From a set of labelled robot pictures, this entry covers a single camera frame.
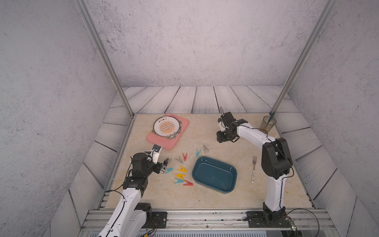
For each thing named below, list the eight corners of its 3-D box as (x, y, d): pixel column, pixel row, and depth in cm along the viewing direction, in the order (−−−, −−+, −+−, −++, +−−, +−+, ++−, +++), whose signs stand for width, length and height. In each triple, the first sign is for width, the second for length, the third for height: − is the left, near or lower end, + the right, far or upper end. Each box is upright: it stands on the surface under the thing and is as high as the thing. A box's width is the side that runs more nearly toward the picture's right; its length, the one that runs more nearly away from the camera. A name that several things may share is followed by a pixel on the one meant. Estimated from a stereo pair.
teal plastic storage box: (187, 181, 88) (187, 177, 84) (197, 157, 98) (197, 153, 94) (231, 198, 82) (233, 195, 77) (237, 170, 92) (239, 166, 88)
